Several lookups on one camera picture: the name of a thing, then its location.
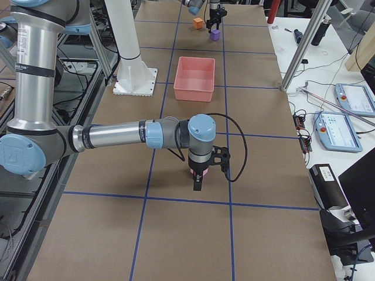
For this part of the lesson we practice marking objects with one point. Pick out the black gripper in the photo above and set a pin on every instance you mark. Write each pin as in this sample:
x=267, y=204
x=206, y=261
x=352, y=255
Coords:
x=197, y=165
x=214, y=14

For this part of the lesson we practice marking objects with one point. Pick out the pink plastic bin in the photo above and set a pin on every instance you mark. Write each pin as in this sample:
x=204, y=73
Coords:
x=194, y=80

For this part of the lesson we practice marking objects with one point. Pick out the purple foam block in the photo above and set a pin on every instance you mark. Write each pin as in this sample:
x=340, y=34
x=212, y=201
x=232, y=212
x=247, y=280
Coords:
x=215, y=34

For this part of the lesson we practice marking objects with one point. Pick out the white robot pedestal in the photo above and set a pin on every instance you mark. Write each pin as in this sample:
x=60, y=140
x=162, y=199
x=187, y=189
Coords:
x=133, y=75

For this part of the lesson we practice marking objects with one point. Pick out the near blue teach pendant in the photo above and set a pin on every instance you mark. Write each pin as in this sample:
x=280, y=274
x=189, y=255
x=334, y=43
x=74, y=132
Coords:
x=336, y=132

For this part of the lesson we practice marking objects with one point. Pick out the far blue teach pendant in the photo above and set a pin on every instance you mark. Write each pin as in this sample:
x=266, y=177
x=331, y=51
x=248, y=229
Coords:
x=357, y=99

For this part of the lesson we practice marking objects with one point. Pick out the black water bottle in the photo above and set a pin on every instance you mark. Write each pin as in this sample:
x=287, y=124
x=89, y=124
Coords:
x=321, y=31

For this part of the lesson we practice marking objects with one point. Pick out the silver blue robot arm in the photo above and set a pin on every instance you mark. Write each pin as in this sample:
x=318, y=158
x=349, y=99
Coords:
x=194, y=7
x=33, y=141

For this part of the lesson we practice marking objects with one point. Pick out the aluminium frame post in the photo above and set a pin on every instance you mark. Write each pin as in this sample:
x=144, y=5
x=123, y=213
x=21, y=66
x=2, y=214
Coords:
x=310, y=31

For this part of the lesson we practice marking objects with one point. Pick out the orange foam block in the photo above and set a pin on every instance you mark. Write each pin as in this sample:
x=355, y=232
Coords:
x=198, y=23

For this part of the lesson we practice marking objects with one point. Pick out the black box device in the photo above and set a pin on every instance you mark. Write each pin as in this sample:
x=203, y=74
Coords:
x=326, y=188

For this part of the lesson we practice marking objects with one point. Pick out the blue teach pendant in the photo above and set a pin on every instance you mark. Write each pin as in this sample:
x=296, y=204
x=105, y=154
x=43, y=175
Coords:
x=357, y=99
x=336, y=132

